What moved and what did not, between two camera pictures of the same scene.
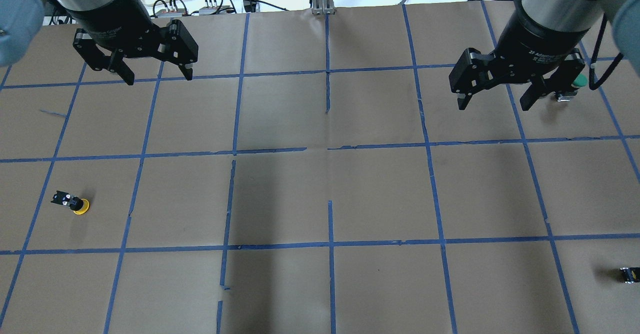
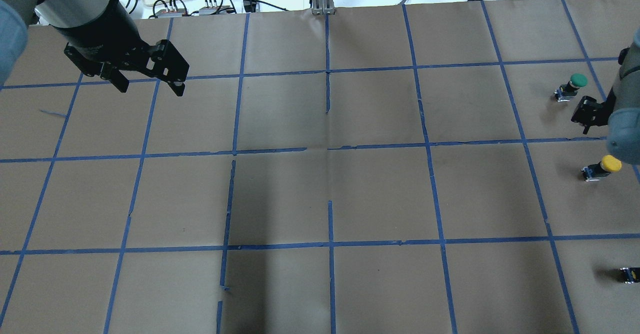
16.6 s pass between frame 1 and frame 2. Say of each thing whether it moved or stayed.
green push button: stayed
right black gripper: moved
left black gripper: moved
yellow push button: moved
